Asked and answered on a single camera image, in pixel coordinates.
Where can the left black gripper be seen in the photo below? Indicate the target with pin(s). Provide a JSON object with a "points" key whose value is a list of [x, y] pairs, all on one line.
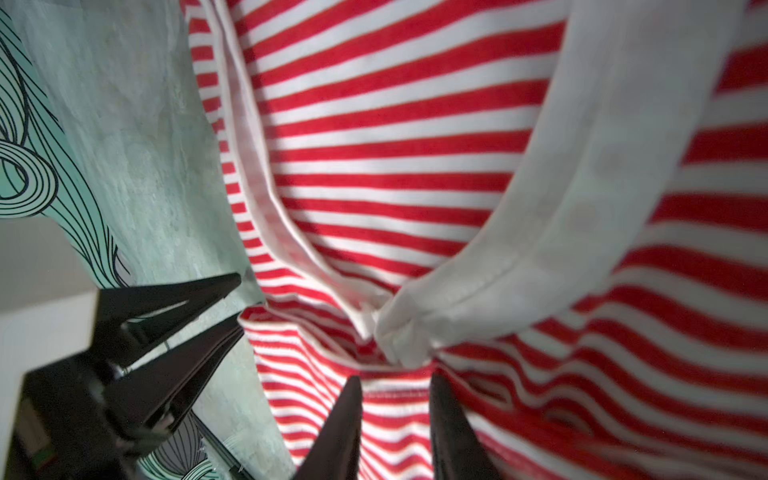
{"points": [[63, 429]]}

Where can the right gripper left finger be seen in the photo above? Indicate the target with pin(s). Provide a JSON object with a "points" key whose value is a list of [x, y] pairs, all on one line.
{"points": [[336, 451]]}

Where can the red white striped tank top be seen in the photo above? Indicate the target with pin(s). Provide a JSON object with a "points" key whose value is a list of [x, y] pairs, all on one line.
{"points": [[559, 206]]}

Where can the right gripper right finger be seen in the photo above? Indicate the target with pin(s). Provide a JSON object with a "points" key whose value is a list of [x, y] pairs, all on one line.
{"points": [[456, 451]]}

